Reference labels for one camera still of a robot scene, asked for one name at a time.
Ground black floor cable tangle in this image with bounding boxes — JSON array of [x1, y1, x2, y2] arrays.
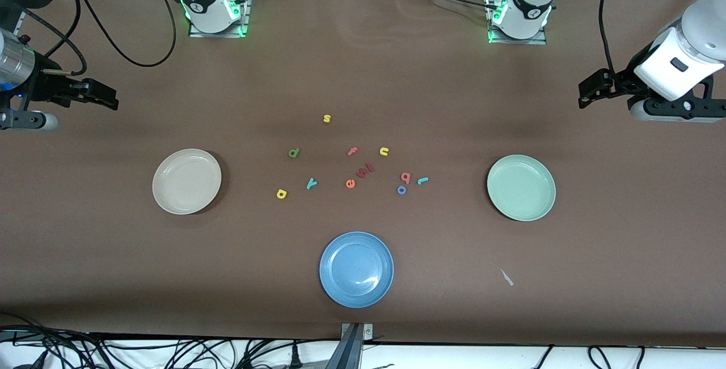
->
[[0, 311, 341, 369]]

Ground pale green plate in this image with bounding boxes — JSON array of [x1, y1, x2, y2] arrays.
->
[[487, 155, 557, 222]]

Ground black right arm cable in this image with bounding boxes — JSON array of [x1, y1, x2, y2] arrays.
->
[[20, 0, 178, 75]]

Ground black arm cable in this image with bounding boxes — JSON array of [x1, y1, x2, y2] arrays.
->
[[599, 0, 624, 75], [20, 0, 178, 75]]

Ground beige brown plate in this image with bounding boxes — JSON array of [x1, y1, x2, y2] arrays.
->
[[152, 149, 222, 215]]

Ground brown paper table cover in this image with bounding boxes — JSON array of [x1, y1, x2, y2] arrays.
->
[[0, 0, 726, 348]]

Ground blue plate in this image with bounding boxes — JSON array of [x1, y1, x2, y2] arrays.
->
[[319, 231, 395, 308]]

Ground aluminium table edge bracket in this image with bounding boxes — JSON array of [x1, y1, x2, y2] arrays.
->
[[339, 323, 374, 369]]

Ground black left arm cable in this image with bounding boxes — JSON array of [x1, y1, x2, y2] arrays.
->
[[599, 0, 624, 75]]

